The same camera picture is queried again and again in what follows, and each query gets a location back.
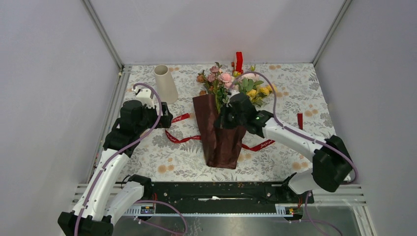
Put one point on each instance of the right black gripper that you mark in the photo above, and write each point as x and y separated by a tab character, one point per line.
222	122

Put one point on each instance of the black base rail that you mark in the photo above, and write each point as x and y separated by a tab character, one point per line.
219	198

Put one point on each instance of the floral patterned tablecloth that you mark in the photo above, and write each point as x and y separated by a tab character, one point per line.
298	92

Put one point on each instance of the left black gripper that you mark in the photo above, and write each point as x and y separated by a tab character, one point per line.
164	121

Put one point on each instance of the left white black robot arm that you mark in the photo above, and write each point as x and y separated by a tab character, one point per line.
95	214

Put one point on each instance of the brown flower bouquet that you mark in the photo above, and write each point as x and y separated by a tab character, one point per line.
222	147

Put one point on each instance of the beige ceramic vase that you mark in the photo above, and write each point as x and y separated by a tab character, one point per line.
165	84

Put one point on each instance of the red yellow toy block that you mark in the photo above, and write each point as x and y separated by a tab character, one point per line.
237	64

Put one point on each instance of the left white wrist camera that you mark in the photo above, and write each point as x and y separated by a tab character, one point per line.
145	96

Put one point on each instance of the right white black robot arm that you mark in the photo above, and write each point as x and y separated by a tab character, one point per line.
329	157

